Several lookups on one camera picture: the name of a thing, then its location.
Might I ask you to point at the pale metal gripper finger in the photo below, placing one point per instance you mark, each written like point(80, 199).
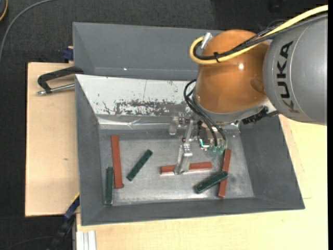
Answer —
point(173, 126)
point(184, 161)

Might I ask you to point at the red-brown flat block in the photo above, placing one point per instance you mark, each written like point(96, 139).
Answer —
point(200, 166)
point(225, 165)
point(116, 160)

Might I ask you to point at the dark green flat block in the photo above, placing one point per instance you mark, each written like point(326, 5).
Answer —
point(109, 186)
point(210, 182)
point(139, 165)

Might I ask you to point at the grey metal bin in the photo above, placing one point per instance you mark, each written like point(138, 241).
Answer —
point(156, 189)

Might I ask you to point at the pale wood flat board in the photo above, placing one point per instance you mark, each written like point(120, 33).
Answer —
point(52, 144)

